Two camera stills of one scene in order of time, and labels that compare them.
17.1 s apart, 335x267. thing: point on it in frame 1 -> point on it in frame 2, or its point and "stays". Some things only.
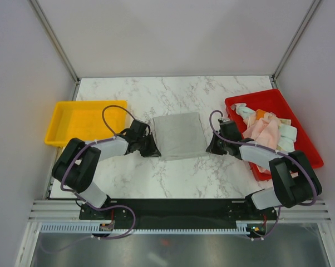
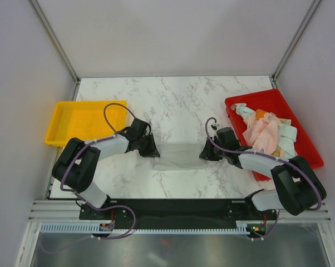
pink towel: [265, 130] stays
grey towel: [180, 135] -> [180, 152]
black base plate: [177, 211] stays
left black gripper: [152, 150] stays
